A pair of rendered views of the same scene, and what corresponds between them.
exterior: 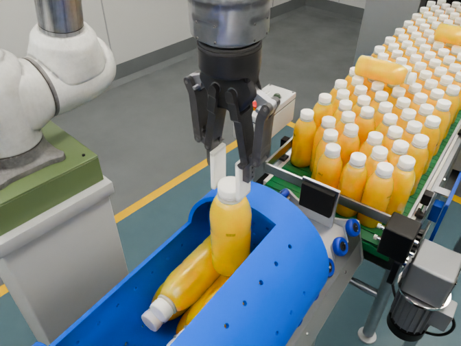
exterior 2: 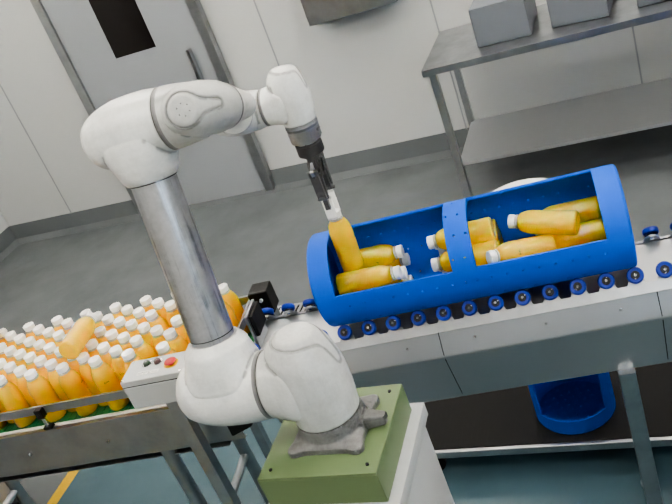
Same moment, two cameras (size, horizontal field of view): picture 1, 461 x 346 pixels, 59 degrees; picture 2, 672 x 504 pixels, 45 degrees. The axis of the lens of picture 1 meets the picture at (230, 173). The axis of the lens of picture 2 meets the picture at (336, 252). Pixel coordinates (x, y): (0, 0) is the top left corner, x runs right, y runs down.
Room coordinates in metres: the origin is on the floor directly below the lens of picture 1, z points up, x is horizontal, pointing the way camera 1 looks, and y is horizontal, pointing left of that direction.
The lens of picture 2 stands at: (1.12, 2.00, 2.25)
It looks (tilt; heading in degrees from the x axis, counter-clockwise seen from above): 27 degrees down; 253
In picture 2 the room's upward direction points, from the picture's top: 21 degrees counter-clockwise
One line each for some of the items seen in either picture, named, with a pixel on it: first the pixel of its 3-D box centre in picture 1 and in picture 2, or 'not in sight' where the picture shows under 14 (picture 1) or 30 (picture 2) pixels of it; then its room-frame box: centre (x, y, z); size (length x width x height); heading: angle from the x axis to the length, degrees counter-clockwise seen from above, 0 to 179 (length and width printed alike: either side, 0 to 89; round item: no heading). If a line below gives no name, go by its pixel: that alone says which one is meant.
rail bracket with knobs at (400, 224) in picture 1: (396, 238); (263, 300); (0.67, -0.41, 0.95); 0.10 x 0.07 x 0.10; 54
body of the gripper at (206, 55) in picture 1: (229, 73); (312, 155); (0.46, 0.00, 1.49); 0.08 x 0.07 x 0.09; 54
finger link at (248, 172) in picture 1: (254, 167); not in sight; (0.43, -0.03, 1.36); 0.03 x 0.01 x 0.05; 54
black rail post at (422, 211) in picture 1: (424, 204); not in sight; (0.80, -0.53, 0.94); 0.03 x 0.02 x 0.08; 144
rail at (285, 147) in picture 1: (368, 70); (1, 417); (1.59, -0.57, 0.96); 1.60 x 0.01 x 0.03; 144
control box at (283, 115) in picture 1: (265, 114); (163, 379); (1.09, -0.11, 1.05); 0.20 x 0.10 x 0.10; 144
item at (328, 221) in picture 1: (316, 203); (258, 323); (0.75, -0.22, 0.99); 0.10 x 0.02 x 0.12; 54
